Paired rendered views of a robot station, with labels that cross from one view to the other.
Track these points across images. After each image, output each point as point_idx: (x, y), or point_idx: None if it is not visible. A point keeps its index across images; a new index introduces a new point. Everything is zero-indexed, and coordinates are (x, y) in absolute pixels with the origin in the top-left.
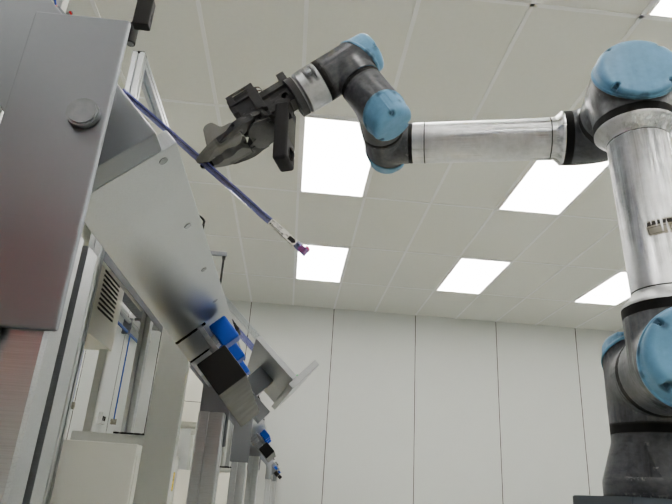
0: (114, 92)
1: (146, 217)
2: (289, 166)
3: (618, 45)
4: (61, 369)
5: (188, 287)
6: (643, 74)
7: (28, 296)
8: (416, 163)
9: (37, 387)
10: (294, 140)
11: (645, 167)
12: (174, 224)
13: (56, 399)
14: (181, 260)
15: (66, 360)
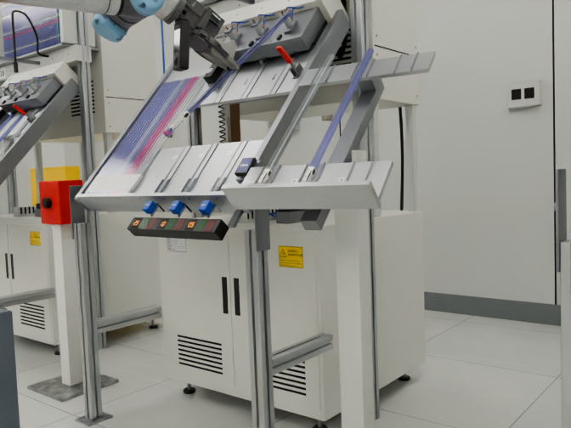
0: (70, 199)
1: (94, 204)
2: (178, 69)
3: None
4: (78, 243)
5: (127, 203)
6: None
7: None
8: (115, 9)
9: (75, 246)
10: (179, 43)
11: None
12: (97, 200)
13: (79, 247)
14: (112, 202)
15: (79, 241)
